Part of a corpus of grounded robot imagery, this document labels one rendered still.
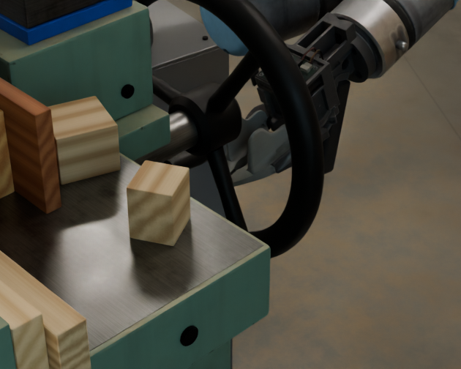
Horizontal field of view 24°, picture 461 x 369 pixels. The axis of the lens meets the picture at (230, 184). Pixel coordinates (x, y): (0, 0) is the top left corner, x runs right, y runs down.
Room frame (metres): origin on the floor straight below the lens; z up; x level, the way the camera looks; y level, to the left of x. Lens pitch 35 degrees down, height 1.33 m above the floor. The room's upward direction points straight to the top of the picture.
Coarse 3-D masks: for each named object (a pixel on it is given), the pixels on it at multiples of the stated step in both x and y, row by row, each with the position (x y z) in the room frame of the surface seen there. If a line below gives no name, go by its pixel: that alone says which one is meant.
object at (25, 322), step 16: (0, 288) 0.44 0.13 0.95; (0, 304) 0.43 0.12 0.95; (16, 304) 0.43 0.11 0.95; (16, 320) 0.42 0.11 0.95; (32, 320) 0.42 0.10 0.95; (16, 336) 0.41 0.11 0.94; (32, 336) 0.42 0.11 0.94; (16, 352) 0.41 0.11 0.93; (32, 352) 0.42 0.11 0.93; (16, 368) 0.41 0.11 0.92; (32, 368) 0.42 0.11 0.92; (48, 368) 0.42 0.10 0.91
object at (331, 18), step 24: (336, 24) 1.02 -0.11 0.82; (288, 48) 1.00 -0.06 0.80; (312, 48) 0.99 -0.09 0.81; (336, 48) 1.00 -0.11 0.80; (360, 48) 1.01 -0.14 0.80; (312, 72) 0.96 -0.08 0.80; (336, 72) 1.01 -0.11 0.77; (360, 72) 1.02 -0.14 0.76; (264, 96) 0.97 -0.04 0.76; (312, 96) 0.95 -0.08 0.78; (336, 96) 0.98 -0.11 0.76; (336, 120) 0.97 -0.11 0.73
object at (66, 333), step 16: (0, 256) 0.48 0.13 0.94; (0, 272) 0.47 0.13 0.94; (16, 272) 0.47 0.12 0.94; (16, 288) 0.46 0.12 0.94; (32, 288) 0.46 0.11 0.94; (32, 304) 0.44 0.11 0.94; (48, 304) 0.44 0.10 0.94; (64, 304) 0.44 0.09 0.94; (48, 320) 0.43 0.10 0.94; (64, 320) 0.43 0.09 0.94; (80, 320) 0.43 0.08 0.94; (48, 336) 0.42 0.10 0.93; (64, 336) 0.42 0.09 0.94; (80, 336) 0.43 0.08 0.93; (48, 352) 0.42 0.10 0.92; (64, 352) 0.42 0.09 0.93; (80, 352) 0.43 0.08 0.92; (64, 368) 0.42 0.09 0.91; (80, 368) 0.43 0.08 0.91
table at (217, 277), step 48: (144, 144) 0.74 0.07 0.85; (96, 192) 0.61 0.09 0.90; (0, 240) 0.55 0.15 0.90; (48, 240) 0.55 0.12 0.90; (96, 240) 0.55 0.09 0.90; (192, 240) 0.55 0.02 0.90; (240, 240) 0.55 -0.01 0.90; (48, 288) 0.50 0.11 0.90; (96, 288) 0.50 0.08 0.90; (144, 288) 0.50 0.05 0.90; (192, 288) 0.50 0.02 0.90; (240, 288) 0.53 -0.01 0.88; (96, 336) 0.46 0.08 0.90; (144, 336) 0.47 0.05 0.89; (192, 336) 0.49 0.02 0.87
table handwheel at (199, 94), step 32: (192, 0) 0.84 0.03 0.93; (224, 0) 0.82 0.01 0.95; (256, 32) 0.79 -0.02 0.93; (256, 64) 0.80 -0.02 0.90; (288, 64) 0.77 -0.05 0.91; (160, 96) 0.88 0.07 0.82; (192, 96) 0.84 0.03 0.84; (224, 96) 0.82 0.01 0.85; (288, 96) 0.76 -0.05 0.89; (192, 128) 0.82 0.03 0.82; (224, 128) 0.83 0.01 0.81; (288, 128) 0.76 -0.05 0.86; (320, 128) 0.76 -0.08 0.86; (160, 160) 0.79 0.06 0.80; (224, 160) 0.83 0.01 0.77; (320, 160) 0.75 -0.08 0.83; (224, 192) 0.82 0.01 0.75; (320, 192) 0.75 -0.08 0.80; (288, 224) 0.75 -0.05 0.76
